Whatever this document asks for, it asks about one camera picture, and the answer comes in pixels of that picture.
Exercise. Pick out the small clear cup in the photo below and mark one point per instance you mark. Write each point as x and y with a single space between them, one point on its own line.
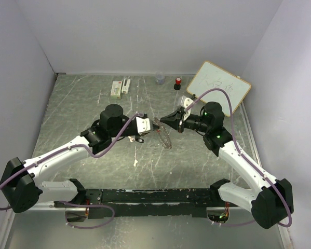
160 78

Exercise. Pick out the white stapler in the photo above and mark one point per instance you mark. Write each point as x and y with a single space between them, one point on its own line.
125 85

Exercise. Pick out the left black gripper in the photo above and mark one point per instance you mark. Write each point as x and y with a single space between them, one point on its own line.
154 127

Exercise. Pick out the small whiteboard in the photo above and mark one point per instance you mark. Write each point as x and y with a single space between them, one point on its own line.
210 76

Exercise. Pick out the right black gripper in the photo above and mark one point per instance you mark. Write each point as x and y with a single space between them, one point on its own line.
175 120

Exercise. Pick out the white staple box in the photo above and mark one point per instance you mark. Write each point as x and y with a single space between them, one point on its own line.
116 89

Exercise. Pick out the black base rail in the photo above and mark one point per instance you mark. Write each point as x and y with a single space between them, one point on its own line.
194 202

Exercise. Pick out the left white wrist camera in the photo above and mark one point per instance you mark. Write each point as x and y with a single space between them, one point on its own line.
144 124

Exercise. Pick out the red black stamp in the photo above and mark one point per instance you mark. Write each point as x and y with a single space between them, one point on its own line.
177 85

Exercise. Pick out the key with black tag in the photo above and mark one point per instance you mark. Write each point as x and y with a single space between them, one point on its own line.
135 139

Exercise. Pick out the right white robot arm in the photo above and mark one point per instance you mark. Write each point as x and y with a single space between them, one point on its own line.
269 199

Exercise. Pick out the metal disc with keyrings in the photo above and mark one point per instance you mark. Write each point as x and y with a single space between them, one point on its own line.
163 135

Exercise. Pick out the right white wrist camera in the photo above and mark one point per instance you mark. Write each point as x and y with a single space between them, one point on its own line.
185 102

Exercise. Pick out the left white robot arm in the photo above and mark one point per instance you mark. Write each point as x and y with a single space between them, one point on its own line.
26 183

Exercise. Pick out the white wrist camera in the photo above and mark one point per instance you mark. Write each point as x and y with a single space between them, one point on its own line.
185 102
144 124

